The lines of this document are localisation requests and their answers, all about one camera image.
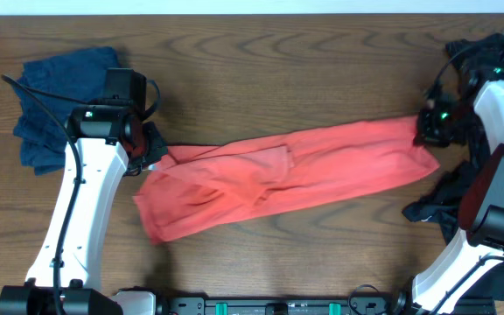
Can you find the red printed t-shirt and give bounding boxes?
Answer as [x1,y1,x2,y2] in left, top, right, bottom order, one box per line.
[133,116,439,243]

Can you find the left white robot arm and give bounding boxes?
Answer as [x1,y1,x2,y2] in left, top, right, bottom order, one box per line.
[0,105,169,314]

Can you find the black crumpled garment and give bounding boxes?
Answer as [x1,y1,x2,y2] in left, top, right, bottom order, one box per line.
[401,32,504,303]

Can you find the folded navy blue garment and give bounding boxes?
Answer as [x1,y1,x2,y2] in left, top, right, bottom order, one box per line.
[13,46,120,176]

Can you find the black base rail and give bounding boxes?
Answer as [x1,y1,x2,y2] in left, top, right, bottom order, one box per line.
[155,289,427,315]

